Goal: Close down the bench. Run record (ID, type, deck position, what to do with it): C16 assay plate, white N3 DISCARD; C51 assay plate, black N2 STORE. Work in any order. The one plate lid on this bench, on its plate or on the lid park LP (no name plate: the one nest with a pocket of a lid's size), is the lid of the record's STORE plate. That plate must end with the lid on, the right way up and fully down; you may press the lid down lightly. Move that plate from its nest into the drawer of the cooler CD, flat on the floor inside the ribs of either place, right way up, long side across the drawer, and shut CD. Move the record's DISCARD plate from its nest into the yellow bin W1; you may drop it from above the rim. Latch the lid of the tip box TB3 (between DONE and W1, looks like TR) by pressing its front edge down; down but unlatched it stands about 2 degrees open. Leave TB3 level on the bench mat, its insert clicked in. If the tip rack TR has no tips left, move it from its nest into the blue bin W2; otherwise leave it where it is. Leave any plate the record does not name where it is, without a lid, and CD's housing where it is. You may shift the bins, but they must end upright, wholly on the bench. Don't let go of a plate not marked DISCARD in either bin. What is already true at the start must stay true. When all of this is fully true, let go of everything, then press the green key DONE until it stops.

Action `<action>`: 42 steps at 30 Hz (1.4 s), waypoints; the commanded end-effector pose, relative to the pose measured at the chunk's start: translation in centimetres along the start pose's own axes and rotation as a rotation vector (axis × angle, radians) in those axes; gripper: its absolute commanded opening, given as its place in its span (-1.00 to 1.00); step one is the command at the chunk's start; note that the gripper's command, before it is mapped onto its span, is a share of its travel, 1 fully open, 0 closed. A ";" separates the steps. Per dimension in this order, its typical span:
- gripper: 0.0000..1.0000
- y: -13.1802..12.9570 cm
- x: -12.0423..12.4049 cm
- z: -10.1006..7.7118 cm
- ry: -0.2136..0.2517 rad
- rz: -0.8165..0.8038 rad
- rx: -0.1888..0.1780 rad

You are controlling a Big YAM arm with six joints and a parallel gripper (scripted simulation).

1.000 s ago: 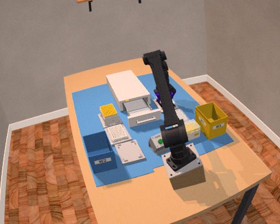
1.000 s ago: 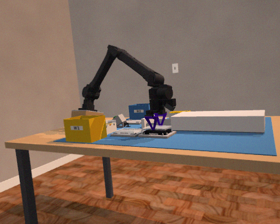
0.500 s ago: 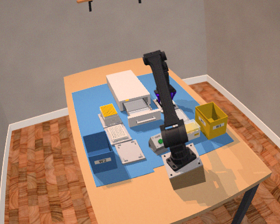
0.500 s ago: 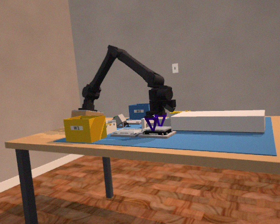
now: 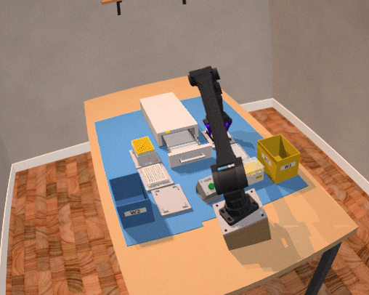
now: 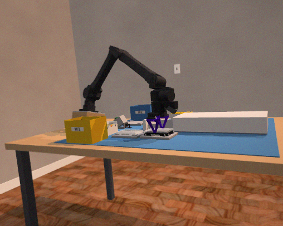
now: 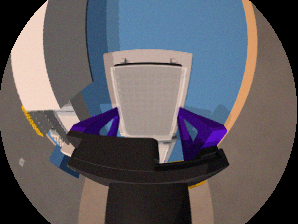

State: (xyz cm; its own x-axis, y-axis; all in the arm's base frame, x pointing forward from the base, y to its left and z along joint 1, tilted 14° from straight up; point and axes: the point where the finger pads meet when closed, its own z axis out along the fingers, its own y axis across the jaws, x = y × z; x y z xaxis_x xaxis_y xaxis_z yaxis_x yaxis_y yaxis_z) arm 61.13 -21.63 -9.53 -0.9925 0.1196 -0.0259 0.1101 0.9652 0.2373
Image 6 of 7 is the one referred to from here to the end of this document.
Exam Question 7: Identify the yellow bin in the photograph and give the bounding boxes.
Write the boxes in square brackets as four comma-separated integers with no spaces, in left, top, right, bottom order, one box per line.
[64,116,108,144]

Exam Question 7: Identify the blue bench mat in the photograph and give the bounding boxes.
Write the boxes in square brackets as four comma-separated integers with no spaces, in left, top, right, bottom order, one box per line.
[54,118,280,158]

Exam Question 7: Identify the dark blue open-top bin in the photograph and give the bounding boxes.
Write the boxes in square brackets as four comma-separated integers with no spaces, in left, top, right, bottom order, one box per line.
[130,104,152,121]

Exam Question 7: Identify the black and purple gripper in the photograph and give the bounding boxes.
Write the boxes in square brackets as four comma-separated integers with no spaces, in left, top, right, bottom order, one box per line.
[146,101,169,133]

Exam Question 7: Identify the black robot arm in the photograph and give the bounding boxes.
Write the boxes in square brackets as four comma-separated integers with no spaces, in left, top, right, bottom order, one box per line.
[79,46,178,114]

